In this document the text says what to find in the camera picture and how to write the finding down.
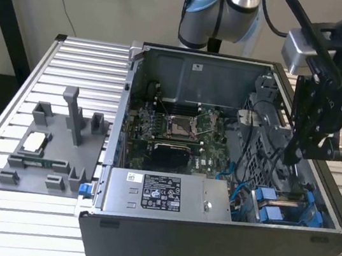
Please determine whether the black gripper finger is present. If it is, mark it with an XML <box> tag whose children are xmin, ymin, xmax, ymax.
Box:
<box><xmin>294</xmin><ymin>120</ymin><xmax>336</xmax><ymax>166</ymax></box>
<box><xmin>282</xmin><ymin>74</ymin><xmax>323</xmax><ymax>169</ymax></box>

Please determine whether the black disk wire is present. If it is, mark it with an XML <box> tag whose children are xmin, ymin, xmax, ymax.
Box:
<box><xmin>233</xmin><ymin>96</ymin><xmax>318</xmax><ymax>200</ymax></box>

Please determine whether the hard disk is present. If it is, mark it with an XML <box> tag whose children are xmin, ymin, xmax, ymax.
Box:
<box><xmin>248</xmin><ymin>182</ymin><xmax>330</xmax><ymax>231</ymax></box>

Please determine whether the metal disk bay cage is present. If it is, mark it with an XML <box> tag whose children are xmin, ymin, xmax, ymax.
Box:
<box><xmin>217</xmin><ymin>69</ymin><xmax>323</xmax><ymax>200</ymax></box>

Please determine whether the black RAM slot bank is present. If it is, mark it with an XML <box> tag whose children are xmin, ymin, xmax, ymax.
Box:
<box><xmin>152</xmin><ymin>132</ymin><xmax>208</xmax><ymax>149</ymax></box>
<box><xmin>152</xmin><ymin>97</ymin><xmax>203</xmax><ymax>115</ymax></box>

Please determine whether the metal socket cover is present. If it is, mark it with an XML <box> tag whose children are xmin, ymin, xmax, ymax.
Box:
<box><xmin>194</xmin><ymin>110</ymin><xmax>221</xmax><ymax>135</ymax></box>

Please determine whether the CPU socket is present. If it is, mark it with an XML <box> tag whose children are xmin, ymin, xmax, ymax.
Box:
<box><xmin>162</xmin><ymin>112</ymin><xmax>199</xmax><ymax>141</ymax></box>

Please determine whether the green motherboard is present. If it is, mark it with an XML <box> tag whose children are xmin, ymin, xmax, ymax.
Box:
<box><xmin>118</xmin><ymin>95</ymin><xmax>242</xmax><ymax>185</ymax></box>

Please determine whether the black graphics card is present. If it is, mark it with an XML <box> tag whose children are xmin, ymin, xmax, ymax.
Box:
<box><xmin>148</xmin><ymin>140</ymin><xmax>194</xmax><ymax>169</ymax></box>

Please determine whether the black PC case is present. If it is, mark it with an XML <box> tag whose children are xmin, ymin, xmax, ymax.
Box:
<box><xmin>68</xmin><ymin>34</ymin><xmax>342</xmax><ymax>256</ymax></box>

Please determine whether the silver power supply unit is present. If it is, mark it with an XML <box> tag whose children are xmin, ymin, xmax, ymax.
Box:
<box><xmin>101</xmin><ymin>162</ymin><xmax>238</xmax><ymax>231</ymax></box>

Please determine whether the blue case latch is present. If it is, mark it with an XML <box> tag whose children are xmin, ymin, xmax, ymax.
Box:
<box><xmin>77</xmin><ymin>181</ymin><xmax>92</xmax><ymax>198</ymax></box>

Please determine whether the grey parts rack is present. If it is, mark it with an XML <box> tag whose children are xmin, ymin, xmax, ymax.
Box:
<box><xmin>0</xmin><ymin>76</ymin><xmax>116</xmax><ymax>205</ymax></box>

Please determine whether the green RAM stick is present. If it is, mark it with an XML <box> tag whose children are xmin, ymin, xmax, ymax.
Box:
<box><xmin>21</xmin><ymin>156</ymin><xmax>67</xmax><ymax>171</ymax></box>

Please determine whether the silver CPU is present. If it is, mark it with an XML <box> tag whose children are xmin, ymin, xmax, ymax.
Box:
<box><xmin>22</xmin><ymin>129</ymin><xmax>50</xmax><ymax>154</ymax></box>

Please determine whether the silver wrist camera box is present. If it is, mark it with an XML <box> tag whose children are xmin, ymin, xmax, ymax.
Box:
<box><xmin>277</xmin><ymin>25</ymin><xmax>339</xmax><ymax>81</ymax></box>

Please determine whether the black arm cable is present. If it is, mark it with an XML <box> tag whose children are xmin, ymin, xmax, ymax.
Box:
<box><xmin>250</xmin><ymin>0</ymin><xmax>342</xmax><ymax>92</ymax></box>

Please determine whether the blue disk wire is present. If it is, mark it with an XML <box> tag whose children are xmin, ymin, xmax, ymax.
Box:
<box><xmin>211</xmin><ymin>168</ymin><xmax>251</xmax><ymax>211</ymax></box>

